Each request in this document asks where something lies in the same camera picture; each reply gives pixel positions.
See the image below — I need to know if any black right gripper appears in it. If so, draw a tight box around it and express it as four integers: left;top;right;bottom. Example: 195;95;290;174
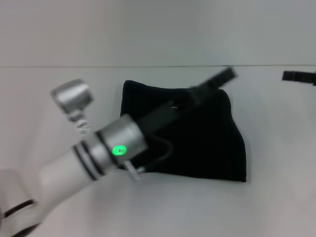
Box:
281;70;316;86

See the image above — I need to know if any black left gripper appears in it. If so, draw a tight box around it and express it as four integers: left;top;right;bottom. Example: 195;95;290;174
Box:
137;66;238;138

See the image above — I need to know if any black shirt with FREE print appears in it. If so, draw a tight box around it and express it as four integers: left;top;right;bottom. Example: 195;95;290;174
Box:
117;79;248;184

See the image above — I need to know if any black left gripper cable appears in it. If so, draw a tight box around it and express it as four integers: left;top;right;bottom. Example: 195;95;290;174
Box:
124;133;175;181

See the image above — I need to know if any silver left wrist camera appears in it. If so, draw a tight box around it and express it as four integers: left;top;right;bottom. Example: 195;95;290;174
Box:
50;79;96;135

